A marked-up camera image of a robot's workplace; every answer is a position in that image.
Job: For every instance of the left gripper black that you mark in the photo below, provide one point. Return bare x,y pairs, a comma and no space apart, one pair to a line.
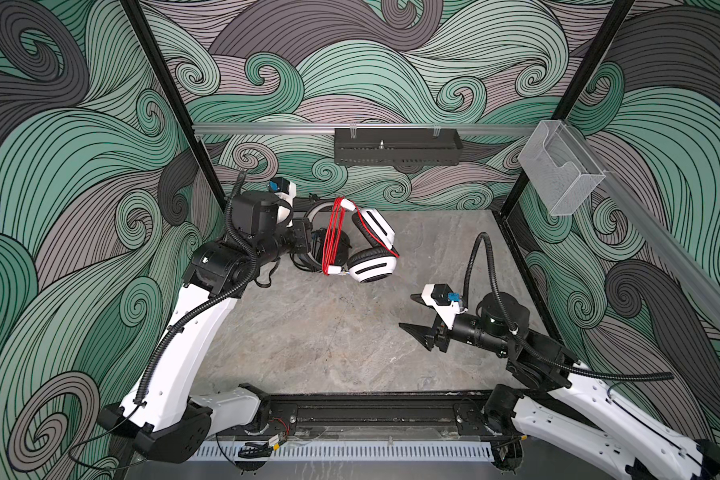
301,228

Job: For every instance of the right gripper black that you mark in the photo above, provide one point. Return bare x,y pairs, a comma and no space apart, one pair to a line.
432,336

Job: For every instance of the white black headphones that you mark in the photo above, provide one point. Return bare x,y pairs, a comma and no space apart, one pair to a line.
332,254

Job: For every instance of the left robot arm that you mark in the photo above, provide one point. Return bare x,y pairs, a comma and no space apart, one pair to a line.
159,416

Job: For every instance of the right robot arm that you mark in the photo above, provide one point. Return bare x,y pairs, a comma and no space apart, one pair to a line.
561,403

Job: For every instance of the black perforated metal tray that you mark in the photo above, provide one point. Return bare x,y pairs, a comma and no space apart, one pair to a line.
397,147

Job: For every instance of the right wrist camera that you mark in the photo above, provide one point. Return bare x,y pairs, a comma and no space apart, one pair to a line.
446,303

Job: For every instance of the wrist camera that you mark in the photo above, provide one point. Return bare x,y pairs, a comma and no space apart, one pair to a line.
286,193
446,303

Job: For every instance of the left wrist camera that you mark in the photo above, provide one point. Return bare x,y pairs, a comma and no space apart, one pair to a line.
286,193

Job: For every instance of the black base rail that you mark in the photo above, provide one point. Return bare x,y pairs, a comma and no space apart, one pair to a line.
460,410

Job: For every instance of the aluminium rail back wall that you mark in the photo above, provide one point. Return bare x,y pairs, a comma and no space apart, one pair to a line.
283,128

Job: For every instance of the aluminium rail wall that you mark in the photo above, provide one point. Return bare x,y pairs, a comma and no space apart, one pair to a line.
658,208
283,128

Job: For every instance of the white slotted cable duct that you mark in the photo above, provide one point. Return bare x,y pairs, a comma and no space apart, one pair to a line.
344,451

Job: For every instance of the clear plastic wall bin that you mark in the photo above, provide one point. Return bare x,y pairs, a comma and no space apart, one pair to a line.
561,166

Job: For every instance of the black frame post left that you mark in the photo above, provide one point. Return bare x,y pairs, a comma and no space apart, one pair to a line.
152,51

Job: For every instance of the black frame post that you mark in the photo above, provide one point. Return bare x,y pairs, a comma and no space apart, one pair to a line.
591,60
152,51

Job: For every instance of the aluminium rail right wall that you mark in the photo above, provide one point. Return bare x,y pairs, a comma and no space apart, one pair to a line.
658,208

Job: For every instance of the black frame post right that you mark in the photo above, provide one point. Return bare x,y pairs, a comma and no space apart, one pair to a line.
591,60

